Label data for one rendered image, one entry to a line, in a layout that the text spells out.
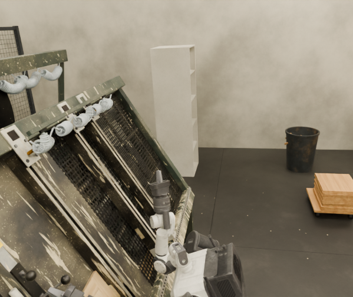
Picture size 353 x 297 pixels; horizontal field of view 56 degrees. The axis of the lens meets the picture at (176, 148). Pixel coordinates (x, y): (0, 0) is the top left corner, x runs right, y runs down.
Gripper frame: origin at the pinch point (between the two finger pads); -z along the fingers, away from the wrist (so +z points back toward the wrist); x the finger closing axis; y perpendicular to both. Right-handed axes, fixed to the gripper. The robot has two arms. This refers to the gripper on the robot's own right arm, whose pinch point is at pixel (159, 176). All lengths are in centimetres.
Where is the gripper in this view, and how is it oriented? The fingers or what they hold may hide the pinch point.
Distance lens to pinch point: 171.0
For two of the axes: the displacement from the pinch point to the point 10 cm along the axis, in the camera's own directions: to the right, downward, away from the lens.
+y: -7.2, 0.1, 6.9
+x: -6.9, 1.1, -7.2
